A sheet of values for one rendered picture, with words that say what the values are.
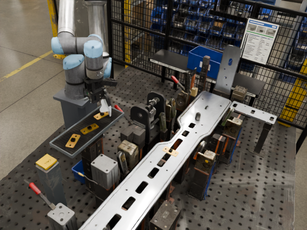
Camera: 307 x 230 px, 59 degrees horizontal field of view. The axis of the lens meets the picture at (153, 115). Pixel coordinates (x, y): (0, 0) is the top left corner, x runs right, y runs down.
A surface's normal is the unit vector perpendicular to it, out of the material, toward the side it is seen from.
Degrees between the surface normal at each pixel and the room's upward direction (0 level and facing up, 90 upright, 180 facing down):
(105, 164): 0
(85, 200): 0
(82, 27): 91
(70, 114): 90
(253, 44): 90
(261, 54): 90
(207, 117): 0
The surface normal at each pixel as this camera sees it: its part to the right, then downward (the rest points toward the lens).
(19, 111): 0.06, -0.78
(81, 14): -0.41, 0.54
